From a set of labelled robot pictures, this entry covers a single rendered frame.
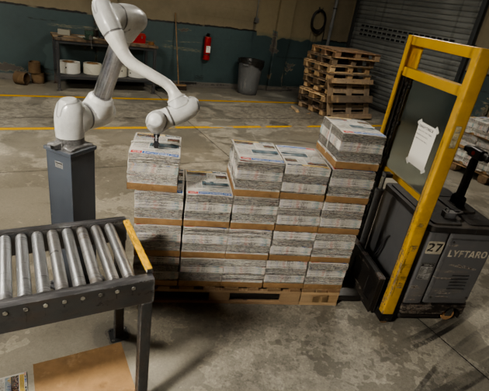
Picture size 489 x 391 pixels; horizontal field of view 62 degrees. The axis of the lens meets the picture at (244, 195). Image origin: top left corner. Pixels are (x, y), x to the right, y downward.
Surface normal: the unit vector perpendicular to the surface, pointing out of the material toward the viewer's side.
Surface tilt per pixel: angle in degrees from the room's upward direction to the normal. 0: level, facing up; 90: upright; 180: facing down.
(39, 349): 0
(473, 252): 90
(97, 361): 0
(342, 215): 90
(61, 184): 90
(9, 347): 0
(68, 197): 90
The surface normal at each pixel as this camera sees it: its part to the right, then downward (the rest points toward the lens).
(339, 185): 0.14, 0.44
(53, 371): 0.15, -0.89
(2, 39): 0.46, 0.44
